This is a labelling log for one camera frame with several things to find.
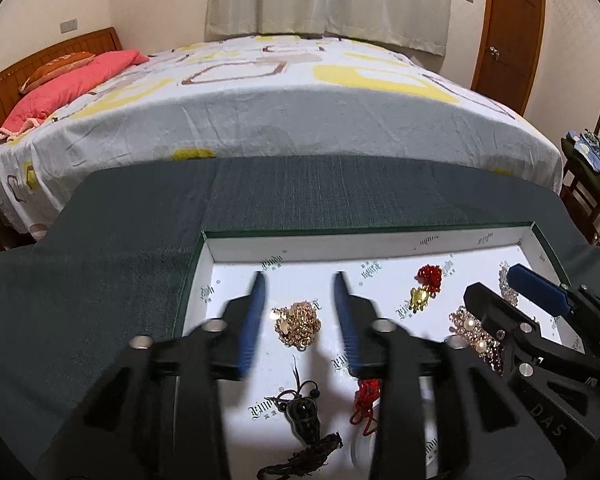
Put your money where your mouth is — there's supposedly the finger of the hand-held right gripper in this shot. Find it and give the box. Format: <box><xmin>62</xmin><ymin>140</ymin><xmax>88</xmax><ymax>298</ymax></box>
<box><xmin>507</xmin><ymin>264</ymin><xmax>600</xmax><ymax>356</ymax></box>
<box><xmin>464</xmin><ymin>282</ymin><xmax>600</xmax><ymax>378</ymax></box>

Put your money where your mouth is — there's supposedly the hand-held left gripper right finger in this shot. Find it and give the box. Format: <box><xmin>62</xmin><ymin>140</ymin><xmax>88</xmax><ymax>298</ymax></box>
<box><xmin>332</xmin><ymin>271</ymin><xmax>568</xmax><ymax>480</ymax></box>

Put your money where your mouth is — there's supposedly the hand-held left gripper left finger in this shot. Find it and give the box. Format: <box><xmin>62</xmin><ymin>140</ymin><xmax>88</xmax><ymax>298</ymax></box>
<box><xmin>35</xmin><ymin>270</ymin><xmax>268</xmax><ymax>480</ymax></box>

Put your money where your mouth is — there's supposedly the gold chain necklace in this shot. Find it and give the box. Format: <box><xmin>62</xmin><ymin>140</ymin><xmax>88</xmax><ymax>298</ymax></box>
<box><xmin>272</xmin><ymin>301</ymin><xmax>323</xmax><ymax>348</ymax></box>

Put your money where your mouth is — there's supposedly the white printed box green rim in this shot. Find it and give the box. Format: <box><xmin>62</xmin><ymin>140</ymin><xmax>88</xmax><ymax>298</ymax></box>
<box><xmin>172</xmin><ymin>220</ymin><xmax>600</xmax><ymax>480</ymax></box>

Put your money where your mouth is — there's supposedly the black gourd pendant with tassel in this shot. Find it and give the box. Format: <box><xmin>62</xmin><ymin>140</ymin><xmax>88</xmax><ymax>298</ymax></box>
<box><xmin>256</xmin><ymin>355</ymin><xmax>344</xmax><ymax>480</ymax></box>

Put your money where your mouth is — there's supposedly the silver crystal jewelry piece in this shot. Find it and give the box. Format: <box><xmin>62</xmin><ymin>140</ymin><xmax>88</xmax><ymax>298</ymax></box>
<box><xmin>497</xmin><ymin>265</ymin><xmax>521</xmax><ymax>308</ymax></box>

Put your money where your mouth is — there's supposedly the pearl and crystal brooch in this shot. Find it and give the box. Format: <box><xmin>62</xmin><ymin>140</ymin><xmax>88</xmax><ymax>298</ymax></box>
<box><xmin>447</xmin><ymin>305</ymin><xmax>518</xmax><ymax>373</ymax></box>

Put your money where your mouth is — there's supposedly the gold charm with red tassel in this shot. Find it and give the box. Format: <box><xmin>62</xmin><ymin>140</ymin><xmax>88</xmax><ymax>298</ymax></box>
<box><xmin>407</xmin><ymin>265</ymin><xmax>444</xmax><ymax>314</ymax></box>

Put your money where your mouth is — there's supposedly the wooden chair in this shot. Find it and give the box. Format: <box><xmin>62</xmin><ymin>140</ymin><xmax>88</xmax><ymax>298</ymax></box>
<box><xmin>560</xmin><ymin>104</ymin><xmax>600</xmax><ymax>246</ymax></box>

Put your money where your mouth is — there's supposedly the pile of clothes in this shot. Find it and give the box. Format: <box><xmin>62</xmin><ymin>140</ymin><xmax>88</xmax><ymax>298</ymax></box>
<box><xmin>560</xmin><ymin>130</ymin><xmax>600</xmax><ymax>191</ymax></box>

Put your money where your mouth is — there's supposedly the dark green tablecloth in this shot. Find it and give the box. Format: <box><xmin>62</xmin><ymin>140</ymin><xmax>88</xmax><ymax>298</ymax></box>
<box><xmin>0</xmin><ymin>155</ymin><xmax>600</xmax><ymax>480</ymax></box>

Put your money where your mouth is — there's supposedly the bed with patterned sheet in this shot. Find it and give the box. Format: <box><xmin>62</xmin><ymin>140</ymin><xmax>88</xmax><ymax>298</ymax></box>
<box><xmin>0</xmin><ymin>35</ymin><xmax>565</xmax><ymax>241</ymax></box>

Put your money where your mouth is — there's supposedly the brown wooden door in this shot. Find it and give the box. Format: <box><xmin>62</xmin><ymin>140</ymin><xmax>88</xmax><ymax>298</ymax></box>
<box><xmin>471</xmin><ymin>0</ymin><xmax>547</xmax><ymax>117</ymax></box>

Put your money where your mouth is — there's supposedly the pink blanket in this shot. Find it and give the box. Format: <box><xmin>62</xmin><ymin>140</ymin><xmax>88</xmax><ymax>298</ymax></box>
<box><xmin>0</xmin><ymin>50</ymin><xmax>151</xmax><ymax>141</ymax></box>

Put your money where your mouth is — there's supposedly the orange pillow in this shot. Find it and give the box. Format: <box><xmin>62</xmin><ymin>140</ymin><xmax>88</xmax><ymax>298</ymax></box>
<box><xmin>19</xmin><ymin>51</ymin><xmax>97</xmax><ymax>95</ymax></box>

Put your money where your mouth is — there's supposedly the wooden headboard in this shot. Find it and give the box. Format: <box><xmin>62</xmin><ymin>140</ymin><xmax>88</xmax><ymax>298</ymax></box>
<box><xmin>0</xmin><ymin>26</ymin><xmax>123</xmax><ymax>146</ymax></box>

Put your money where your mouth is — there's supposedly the red knotted cord ornament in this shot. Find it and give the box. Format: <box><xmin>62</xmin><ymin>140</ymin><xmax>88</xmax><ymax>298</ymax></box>
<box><xmin>349</xmin><ymin>377</ymin><xmax>383</xmax><ymax>438</ymax></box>

